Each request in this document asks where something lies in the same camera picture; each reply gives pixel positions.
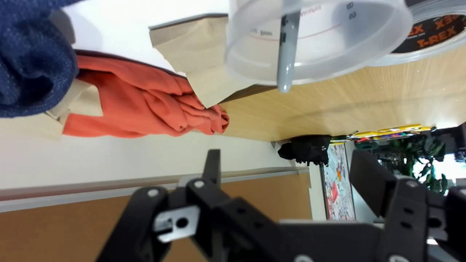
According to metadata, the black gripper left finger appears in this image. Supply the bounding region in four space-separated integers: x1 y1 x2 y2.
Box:
95 149 293 262

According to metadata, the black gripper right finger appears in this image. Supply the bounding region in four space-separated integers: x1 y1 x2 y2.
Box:
350 149 432 262

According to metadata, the yellow marker box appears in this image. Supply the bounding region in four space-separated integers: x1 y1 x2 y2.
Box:
350 124 435 141

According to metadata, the clear plastic measuring cup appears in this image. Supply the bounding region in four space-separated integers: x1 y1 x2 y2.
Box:
223 0 416 87

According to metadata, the colourful poster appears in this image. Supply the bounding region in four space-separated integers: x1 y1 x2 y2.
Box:
320 138 360 224

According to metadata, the black bag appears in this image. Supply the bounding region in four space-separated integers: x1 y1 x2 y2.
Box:
277 134 336 168

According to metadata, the cork pin board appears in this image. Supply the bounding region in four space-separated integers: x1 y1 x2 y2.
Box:
0 170 314 262

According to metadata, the orange red cloth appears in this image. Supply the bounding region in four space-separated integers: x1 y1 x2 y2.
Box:
62 51 232 140

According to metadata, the dark blue cloth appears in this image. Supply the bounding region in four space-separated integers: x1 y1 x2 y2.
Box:
0 0 81 119

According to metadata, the grey duct tape roll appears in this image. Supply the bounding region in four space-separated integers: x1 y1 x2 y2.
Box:
371 0 466 69

